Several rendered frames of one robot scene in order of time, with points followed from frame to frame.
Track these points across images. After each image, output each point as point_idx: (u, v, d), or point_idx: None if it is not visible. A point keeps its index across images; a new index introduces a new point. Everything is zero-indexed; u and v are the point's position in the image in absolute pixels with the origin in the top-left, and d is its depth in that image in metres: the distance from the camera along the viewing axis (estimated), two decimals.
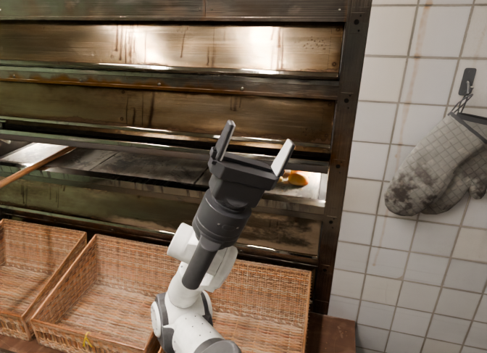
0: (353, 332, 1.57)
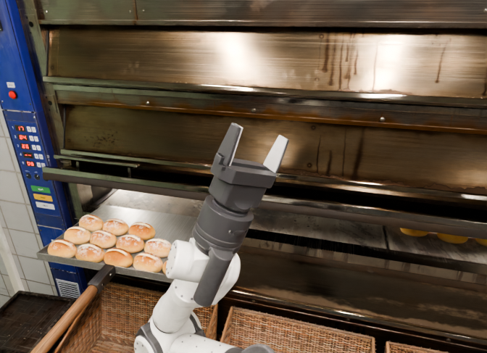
0: None
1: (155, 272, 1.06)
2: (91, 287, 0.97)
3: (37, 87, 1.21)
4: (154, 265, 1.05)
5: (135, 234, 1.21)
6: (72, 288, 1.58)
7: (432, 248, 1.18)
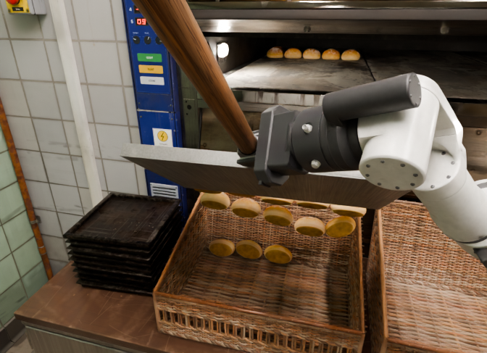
0: None
1: (325, 204, 0.97)
2: None
3: None
4: None
5: (277, 245, 1.21)
6: (169, 193, 1.36)
7: None
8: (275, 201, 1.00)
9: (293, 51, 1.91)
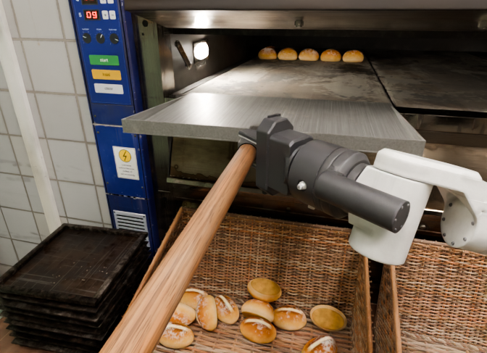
0: None
1: (301, 328, 0.95)
2: (248, 146, 0.52)
3: None
4: (302, 320, 0.94)
5: (252, 337, 0.90)
6: (136, 223, 1.13)
7: None
8: (264, 282, 0.99)
9: (288, 52, 1.68)
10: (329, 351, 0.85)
